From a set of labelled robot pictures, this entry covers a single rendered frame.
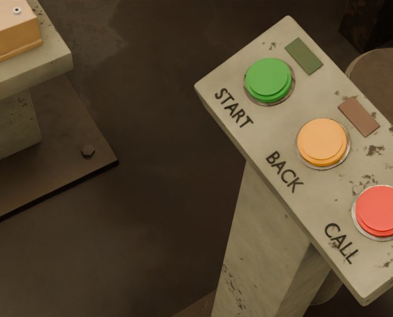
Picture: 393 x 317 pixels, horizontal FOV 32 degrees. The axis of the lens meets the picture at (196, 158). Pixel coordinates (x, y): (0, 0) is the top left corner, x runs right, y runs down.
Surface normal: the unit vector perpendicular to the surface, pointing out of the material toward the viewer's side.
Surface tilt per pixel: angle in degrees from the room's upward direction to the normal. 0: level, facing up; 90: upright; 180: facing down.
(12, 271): 0
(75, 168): 0
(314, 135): 20
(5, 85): 90
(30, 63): 0
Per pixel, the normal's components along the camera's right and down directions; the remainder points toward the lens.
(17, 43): 0.52, 0.75
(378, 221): -0.24, -0.33
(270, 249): -0.83, 0.45
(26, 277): 0.05, -0.51
